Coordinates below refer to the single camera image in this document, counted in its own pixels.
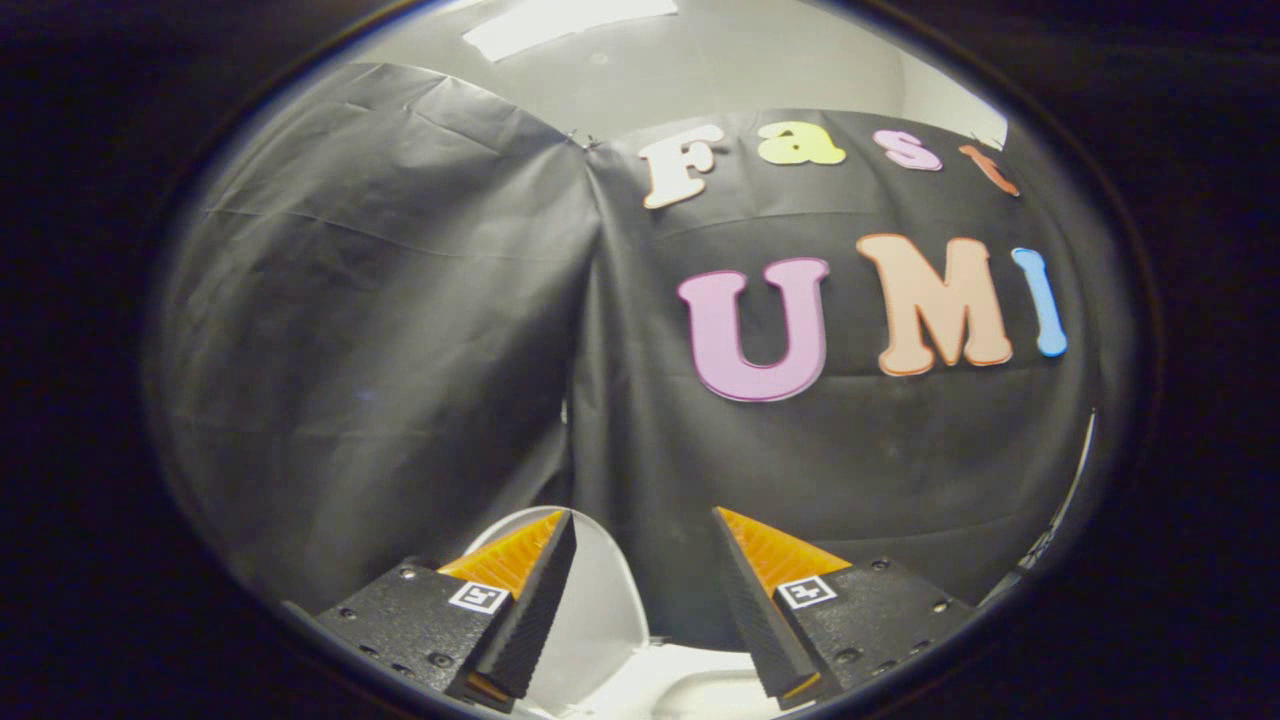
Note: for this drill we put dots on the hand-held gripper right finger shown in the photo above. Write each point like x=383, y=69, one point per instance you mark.
x=755, y=620

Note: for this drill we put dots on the plain black cloth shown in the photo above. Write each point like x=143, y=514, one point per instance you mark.
x=380, y=330

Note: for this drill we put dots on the black backdrop cloth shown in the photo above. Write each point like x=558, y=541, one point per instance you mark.
x=900, y=450

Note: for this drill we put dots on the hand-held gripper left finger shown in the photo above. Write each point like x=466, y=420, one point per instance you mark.
x=535, y=610

